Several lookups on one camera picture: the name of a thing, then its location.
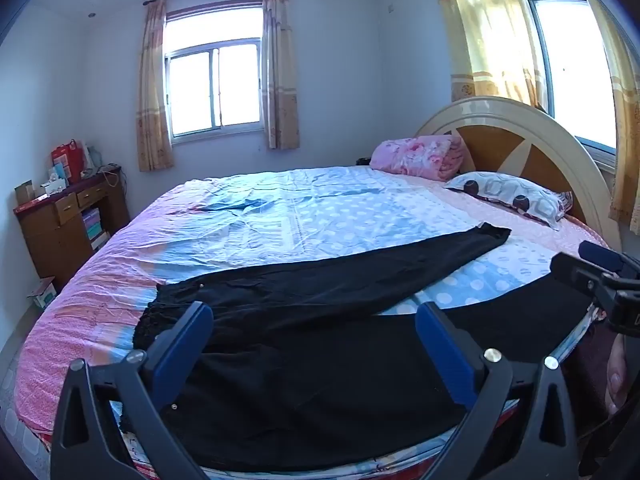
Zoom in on sliding window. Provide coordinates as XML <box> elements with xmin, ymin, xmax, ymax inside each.
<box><xmin>162</xmin><ymin>42</ymin><xmax>264</xmax><ymax>139</ymax></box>

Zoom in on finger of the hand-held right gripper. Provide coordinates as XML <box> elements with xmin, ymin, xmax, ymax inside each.
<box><xmin>579</xmin><ymin>240</ymin><xmax>640</xmax><ymax>280</ymax></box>
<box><xmin>550</xmin><ymin>252</ymin><xmax>622</xmax><ymax>312</ymax></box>

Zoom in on large window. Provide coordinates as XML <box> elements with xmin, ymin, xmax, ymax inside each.
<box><xmin>520</xmin><ymin>0</ymin><xmax>619</xmax><ymax>162</ymax></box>

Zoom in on brown wooden desk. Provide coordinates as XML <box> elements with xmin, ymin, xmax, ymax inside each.
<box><xmin>14</xmin><ymin>164</ymin><xmax>131</xmax><ymax>292</ymax></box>

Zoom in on pink curtain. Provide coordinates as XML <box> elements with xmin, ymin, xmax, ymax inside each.
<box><xmin>135</xmin><ymin>0</ymin><xmax>175</xmax><ymax>172</ymax></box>
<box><xmin>262</xmin><ymin>0</ymin><xmax>301</xmax><ymax>150</ymax></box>

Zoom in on pink folded blanket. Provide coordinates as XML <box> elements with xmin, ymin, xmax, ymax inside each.
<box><xmin>369</xmin><ymin>134</ymin><xmax>464</xmax><ymax>181</ymax></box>

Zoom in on black pants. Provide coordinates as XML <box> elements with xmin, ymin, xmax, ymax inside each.
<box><xmin>120</xmin><ymin>225</ymin><xmax>609</xmax><ymax>474</ymax></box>

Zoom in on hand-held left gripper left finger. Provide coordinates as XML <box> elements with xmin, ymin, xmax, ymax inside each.
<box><xmin>50</xmin><ymin>301</ymin><xmax>216</xmax><ymax>480</ymax></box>

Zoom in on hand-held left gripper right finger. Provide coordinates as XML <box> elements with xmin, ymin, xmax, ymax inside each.
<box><xmin>416</xmin><ymin>301</ymin><xmax>584</xmax><ymax>480</ymax></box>

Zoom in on stack of pastel boxes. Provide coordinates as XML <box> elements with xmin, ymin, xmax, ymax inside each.
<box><xmin>81</xmin><ymin>207</ymin><xmax>111</xmax><ymax>250</ymax></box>

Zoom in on open cardboard box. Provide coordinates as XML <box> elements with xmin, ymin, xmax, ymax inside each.
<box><xmin>27</xmin><ymin>276</ymin><xmax>57</xmax><ymax>310</ymax></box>

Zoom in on cream wooden headboard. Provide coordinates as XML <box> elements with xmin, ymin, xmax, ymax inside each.
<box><xmin>414</xmin><ymin>96</ymin><xmax>622</xmax><ymax>261</ymax></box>

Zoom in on grey patterned pillow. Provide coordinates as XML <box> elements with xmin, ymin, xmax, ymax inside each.
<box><xmin>442</xmin><ymin>171</ymin><xmax>574</xmax><ymax>231</ymax></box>

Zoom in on red gift bag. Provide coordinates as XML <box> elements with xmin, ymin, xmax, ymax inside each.
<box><xmin>51</xmin><ymin>139</ymin><xmax>86</xmax><ymax>184</ymax></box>

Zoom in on yellow curtain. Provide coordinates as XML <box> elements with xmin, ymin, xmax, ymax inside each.
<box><xmin>580</xmin><ymin>0</ymin><xmax>640</xmax><ymax>237</ymax></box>
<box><xmin>427</xmin><ymin>0</ymin><xmax>547</xmax><ymax>111</ymax></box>

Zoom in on bed with dotted sheet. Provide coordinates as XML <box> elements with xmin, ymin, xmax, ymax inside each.
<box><xmin>12</xmin><ymin>165</ymin><xmax>621</xmax><ymax>480</ymax></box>

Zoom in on person's right hand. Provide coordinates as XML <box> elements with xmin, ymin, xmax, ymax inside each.
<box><xmin>606</xmin><ymin>334</ymin><xmax>630</xmax><ymax>412</ymax></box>

